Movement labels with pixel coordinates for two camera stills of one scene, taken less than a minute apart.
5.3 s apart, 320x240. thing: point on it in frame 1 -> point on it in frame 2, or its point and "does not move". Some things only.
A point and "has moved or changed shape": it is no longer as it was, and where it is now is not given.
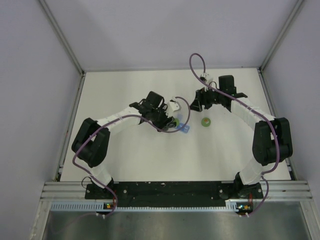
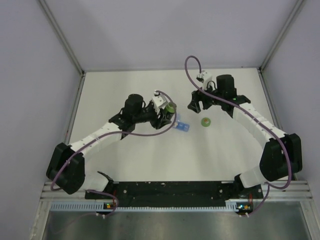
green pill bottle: [177, 121] has moved or changed shape
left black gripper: [164, 124] does not move
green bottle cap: [205, 122] does not move
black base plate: [175, 193] does not move
